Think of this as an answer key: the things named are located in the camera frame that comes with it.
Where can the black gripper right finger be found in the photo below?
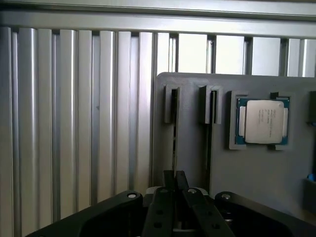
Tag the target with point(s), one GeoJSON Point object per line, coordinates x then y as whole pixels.
{"type": "Point", "coordinates": [197, 209]}

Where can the CPU with silver lid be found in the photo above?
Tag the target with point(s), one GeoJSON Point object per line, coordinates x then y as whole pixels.
{"type": "Point", "coordinates": [263, 121]}

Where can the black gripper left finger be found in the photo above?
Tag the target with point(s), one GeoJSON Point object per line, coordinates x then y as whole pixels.
{"type": "Point", "coordinates": [158, 214]}

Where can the grey parts rack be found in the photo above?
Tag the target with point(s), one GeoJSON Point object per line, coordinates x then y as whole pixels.
{"type": "Point", "coordinates": [247, 168]}

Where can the small blue part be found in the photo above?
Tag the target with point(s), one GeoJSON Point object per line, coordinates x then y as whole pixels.
{"type": "Point", "coordinates": [312, 176]}

